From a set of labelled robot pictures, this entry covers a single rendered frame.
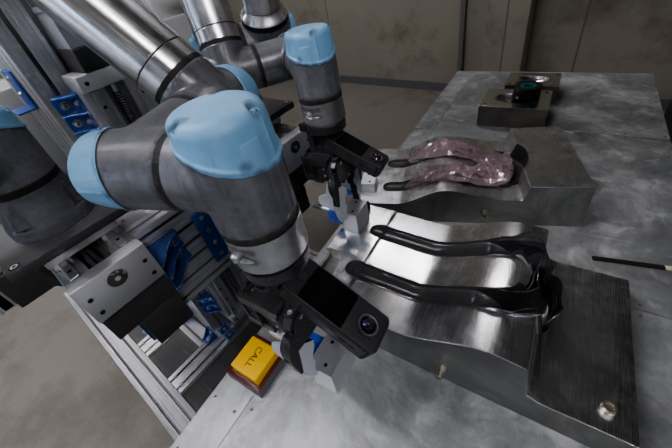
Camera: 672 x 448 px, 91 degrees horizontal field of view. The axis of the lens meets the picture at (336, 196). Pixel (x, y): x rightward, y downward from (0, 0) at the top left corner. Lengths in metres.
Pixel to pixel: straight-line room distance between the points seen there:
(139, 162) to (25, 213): 0.52
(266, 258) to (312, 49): 0.34
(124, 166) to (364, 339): 0.26
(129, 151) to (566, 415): 0.58
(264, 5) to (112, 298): 0.69
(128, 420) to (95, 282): 1.16
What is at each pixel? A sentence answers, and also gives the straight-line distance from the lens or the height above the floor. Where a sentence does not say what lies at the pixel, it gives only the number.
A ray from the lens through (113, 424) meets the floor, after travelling 1.86.
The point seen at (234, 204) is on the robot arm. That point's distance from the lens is 0.26.
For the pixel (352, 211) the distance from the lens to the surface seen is 0.68.
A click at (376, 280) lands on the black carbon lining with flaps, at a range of 0.63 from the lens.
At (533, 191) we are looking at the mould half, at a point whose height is 0.90.
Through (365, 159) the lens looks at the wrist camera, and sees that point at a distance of 0.57.
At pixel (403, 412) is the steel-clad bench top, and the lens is 0.61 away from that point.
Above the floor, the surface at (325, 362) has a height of 0.96.
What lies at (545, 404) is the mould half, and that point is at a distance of 0.58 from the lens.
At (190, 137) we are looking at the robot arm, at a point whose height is 1.30.
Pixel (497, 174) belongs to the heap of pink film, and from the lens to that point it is 0.86.
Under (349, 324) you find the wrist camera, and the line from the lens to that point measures 0.34.
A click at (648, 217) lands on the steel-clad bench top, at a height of 0.80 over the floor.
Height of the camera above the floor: 1.38
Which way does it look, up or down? 37 degrees down
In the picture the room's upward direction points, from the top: 12 degrees counter-clockwise
